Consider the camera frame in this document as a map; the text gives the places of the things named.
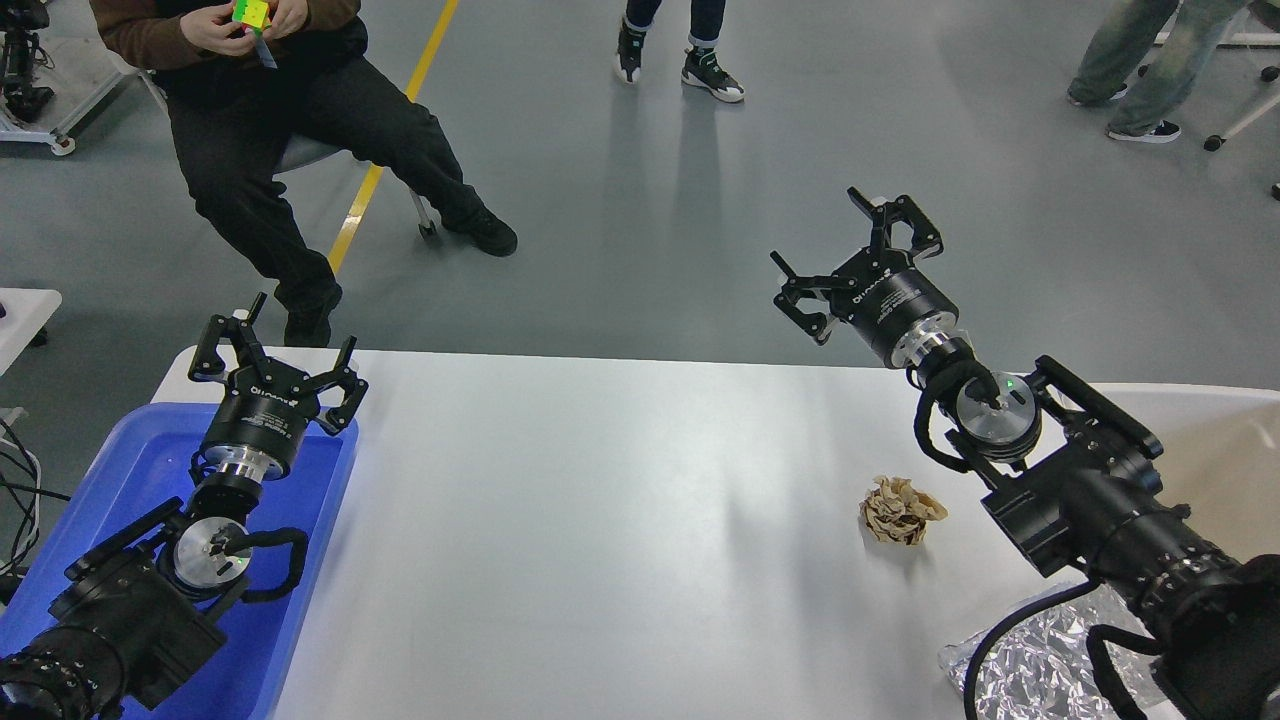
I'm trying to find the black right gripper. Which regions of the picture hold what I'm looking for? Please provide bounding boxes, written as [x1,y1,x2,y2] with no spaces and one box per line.
[771,186,973,372]

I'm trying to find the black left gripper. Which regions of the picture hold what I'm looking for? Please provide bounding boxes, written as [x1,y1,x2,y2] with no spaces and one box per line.
[188,292,369,483]

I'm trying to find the colourful puzzle cube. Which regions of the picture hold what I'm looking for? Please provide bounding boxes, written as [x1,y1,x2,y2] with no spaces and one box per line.
[230,0,273,35]

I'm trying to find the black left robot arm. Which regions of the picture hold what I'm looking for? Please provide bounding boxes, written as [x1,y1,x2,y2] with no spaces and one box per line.
[3,293,369,719]

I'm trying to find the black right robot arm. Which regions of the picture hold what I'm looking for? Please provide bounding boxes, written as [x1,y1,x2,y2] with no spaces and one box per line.
[771,188,1279,719]

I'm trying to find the person's right hand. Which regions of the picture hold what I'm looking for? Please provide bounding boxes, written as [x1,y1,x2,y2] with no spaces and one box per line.
[180,1,256,56]

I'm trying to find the person's left hand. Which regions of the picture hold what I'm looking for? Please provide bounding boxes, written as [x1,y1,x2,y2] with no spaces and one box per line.
[262,0,310,41]

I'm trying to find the crumpled brown paper ball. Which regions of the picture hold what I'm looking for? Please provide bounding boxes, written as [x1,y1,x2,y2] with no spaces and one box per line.
[859,475,948,546]

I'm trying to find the person in black sneakers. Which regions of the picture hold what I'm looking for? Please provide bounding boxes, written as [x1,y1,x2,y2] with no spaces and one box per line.
[612,1,746,104]

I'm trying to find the white side table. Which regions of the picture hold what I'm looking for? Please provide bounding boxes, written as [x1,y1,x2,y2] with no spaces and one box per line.
[1,287,63,374]

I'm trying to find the person in brown sweater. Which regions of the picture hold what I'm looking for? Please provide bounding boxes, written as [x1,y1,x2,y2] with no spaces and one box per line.
[90,1,518,347]

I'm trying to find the blue plastic bin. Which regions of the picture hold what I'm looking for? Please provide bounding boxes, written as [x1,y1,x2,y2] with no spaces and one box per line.
[1,404,360,719]

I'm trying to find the white equipment cart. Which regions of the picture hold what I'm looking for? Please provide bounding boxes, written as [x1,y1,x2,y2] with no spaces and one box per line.
[1,1,140,158]

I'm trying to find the beige plastic bin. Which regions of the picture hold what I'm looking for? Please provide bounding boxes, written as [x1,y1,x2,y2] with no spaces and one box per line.
[1061,383,1280,720]

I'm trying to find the person in jeans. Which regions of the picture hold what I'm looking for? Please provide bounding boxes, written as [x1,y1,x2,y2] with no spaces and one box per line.
[1066,1,1251,143]

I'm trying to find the white wheeled stand legs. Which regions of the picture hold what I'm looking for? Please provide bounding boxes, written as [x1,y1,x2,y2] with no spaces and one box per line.
[1137,0,1280,201]

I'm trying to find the crumpled silver foil bag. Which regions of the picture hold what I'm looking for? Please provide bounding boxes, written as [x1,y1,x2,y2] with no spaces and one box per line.
[938,587,1184,719]

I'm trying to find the black cables at left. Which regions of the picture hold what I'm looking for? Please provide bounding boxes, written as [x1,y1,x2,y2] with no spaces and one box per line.
[0,415,73,582]

